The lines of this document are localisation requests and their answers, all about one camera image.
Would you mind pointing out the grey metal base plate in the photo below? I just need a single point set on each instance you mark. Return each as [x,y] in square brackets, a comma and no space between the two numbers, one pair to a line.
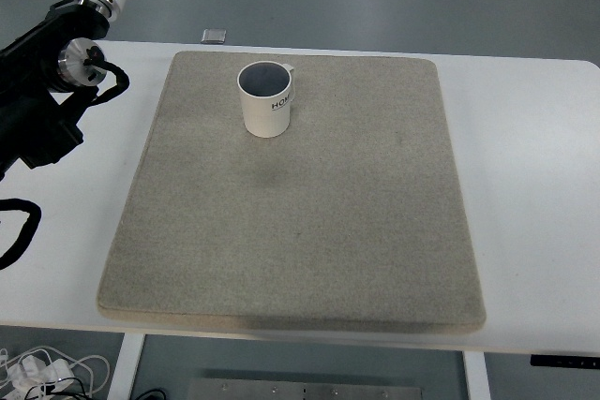
[230,388]

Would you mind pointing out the black table control panel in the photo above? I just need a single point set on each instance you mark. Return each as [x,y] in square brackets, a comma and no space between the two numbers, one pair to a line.
[565,361]

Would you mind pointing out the white table leg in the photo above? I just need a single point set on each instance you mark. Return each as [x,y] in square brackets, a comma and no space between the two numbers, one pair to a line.
[476,375]
[126,366]

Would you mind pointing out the white table leg left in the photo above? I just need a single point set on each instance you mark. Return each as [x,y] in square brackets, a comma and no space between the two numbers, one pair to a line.
[126,366]

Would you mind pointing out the white table leg right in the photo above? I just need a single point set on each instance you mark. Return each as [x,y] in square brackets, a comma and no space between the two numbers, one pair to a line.
[476,375]

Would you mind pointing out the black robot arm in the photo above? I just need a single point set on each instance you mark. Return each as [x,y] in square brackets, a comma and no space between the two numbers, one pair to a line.
[51,75]

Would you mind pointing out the beige felt mat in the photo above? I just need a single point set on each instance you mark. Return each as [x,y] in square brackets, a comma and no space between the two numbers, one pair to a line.
[351,220]

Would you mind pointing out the white cup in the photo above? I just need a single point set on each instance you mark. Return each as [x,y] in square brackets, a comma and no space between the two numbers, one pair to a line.
[266,90]

